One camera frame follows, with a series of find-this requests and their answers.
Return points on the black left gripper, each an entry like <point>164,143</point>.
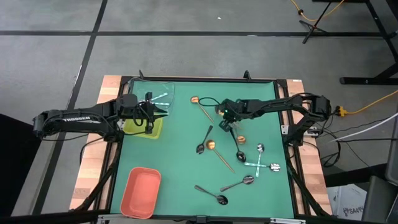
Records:
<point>148,112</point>

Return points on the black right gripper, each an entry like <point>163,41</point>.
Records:
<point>233,110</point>

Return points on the long wooden spoon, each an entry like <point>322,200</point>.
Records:
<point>211,144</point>

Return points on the black spoon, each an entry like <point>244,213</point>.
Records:
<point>200,149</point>
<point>241,156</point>
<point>222,200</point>

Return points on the plain silver spoon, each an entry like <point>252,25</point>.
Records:
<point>248,179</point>

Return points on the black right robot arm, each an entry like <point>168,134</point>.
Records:
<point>280,105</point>

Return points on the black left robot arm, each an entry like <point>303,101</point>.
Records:
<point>77,119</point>

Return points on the yellow gripper tag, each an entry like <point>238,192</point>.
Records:
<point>219,110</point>

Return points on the yellow plastic bin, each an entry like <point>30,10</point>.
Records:
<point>157,130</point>

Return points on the clear plastic bin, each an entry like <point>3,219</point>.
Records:
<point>136,88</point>

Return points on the wooden table side board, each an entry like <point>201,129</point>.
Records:
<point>311,186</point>
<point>107,87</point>

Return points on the green table mat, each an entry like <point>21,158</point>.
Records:
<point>174,193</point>

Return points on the orange plastic bin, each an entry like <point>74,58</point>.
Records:
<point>140,193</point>

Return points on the black tripod stand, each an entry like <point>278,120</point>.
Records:
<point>313,27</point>

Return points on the white cardboard box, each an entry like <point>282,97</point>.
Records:
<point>348,199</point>

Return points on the black metal stand base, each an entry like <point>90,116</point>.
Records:
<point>367,81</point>

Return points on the black floor mat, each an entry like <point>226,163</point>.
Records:
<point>18,161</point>

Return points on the grey plastic bin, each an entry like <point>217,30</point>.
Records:
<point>379,202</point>

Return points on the black metal table frame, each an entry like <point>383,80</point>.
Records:
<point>202,79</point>

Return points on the black table-level camera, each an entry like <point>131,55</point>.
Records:
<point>201,219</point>

